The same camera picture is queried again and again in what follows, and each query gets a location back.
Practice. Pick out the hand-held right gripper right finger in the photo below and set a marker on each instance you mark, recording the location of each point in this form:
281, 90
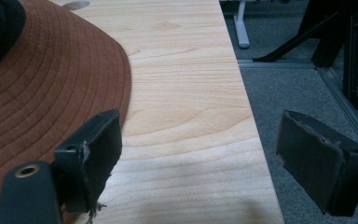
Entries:
317, 161

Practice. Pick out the black metal stand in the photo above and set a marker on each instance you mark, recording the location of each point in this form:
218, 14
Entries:
338, 40

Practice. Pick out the grey aluminium floor rail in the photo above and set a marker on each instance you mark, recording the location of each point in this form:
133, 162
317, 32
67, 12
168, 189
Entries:
332, 90

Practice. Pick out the white table leg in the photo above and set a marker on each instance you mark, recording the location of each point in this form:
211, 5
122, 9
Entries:
241, 28

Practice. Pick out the brown stitched hat brim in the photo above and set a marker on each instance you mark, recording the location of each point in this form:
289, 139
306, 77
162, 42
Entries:
49, 93

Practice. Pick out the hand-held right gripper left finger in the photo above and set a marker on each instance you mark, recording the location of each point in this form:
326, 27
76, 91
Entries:
87, 161

